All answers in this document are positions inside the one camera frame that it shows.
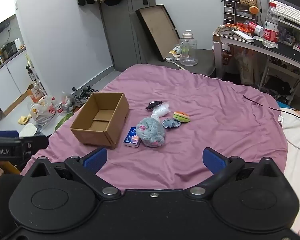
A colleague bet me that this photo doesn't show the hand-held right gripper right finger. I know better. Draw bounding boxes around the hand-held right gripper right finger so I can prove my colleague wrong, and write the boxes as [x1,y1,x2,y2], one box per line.
[189,147,286,200]

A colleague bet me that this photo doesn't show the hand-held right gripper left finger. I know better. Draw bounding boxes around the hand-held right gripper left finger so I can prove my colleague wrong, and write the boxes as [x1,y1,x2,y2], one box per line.
[28,147,121,201]

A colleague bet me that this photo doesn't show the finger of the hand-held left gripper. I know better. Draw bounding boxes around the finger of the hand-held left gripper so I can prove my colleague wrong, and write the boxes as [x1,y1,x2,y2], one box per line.
[20,135,50,159]

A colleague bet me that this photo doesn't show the brown cardboard box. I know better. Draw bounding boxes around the brown cardboard box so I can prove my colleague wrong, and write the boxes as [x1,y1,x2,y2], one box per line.
[70,92,130,150]

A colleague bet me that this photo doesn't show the blue tissue packet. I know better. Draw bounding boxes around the blue tissue packet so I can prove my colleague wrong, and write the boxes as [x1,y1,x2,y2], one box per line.
[124,126,141,147]

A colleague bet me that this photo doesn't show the hamburger plush toy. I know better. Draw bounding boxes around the hamburger plush toy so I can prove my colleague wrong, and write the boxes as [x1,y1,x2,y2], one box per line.
[172,111,191,123]

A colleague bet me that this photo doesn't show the denim cat plush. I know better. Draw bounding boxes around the denim cat plush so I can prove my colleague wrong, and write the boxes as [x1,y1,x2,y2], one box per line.
[161,118,182,130]

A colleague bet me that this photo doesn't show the grey fluffy plush toy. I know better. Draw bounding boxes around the grey fluffy plush toy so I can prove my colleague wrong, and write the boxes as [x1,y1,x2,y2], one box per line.
[135,117,166,148]

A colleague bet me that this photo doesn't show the yellow slippers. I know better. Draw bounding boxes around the yellow slippers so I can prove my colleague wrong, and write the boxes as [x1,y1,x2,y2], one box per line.
[18,115,33,125]

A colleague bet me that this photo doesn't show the white plastic bag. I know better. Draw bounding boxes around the white plastic bag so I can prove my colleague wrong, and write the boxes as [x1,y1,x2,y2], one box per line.
[30,96,56,126]

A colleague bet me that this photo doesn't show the orange cardboard carton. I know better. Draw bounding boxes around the orange cardboard carton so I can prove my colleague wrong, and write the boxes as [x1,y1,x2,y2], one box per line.
[27,83,47,103]

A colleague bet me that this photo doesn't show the clear trash bag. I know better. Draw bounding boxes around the clear trash bag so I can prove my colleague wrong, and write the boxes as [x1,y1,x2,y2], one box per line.
[61,91,77,113]

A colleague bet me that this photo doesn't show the pink bedsheet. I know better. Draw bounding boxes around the pink bedsheet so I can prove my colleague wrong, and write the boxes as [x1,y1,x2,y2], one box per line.
[20,64,289,191]

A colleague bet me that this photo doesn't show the pile of shoes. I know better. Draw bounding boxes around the pile of shoes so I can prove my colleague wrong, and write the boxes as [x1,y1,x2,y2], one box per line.
[74,86,100,106]

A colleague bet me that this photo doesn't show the white cabinet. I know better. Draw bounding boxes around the white cabinet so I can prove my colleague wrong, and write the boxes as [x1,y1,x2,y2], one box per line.
[0,49,45,114]

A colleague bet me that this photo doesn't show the clear plastic bag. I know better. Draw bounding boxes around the clear plastic bag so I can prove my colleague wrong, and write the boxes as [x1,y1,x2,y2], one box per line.
[150,101,171,121]

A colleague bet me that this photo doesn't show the black and white plush toy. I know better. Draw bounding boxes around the black and white plush toy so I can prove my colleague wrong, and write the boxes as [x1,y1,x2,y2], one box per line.
[145,100,164,110]

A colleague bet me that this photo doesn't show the beige blanket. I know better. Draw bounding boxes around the beige blanket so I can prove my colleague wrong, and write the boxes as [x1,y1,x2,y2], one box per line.
[280,108,300,233]

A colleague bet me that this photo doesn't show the orange printed plastic bag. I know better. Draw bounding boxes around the orange printed plastic bag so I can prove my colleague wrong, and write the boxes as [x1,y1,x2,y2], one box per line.
[233,48,256,86]

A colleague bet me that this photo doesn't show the clear plastic jar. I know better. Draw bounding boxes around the clear plastic jar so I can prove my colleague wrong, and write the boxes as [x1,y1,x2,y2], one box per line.
[178,30,199,67]

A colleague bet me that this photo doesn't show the yellow and white can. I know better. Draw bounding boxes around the yellow and white can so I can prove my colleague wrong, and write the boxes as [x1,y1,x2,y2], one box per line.
[168,45,183,57]

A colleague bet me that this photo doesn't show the grey door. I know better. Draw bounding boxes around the grey door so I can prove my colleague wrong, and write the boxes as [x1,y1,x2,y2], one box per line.
[99,0,156,73]

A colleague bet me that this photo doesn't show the grey desk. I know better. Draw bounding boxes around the grey desk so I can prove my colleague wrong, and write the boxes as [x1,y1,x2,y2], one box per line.
[212,17,300,82]

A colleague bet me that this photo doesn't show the white remote control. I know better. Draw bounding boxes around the white remote control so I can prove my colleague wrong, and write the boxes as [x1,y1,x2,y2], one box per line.
[231,29,254,42]

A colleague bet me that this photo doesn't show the lying bottle with red label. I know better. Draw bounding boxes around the lying bottle with red label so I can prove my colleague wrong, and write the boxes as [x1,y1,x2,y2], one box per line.
[244,20,265,37]

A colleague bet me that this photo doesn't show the flat cardboard tray leaning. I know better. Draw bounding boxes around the flat cardboard tray leaning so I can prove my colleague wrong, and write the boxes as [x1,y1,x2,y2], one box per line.
[135,4,181,62]

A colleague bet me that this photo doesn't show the water bottle with red label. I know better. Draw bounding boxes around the water bottle with red label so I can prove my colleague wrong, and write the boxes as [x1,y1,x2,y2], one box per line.
[262,2,280,49]

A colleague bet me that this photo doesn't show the small drawer organizer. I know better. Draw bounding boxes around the small drawer organizer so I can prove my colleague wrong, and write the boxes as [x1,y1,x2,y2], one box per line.
[223,0,257,26]

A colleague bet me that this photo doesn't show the white keyboard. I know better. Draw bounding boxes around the white keyboard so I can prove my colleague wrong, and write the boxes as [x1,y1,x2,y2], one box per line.
[268,0,300,29]

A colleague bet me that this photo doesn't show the black cable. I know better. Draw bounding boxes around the black cable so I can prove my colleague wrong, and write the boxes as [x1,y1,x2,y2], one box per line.
[242,95,300,118]

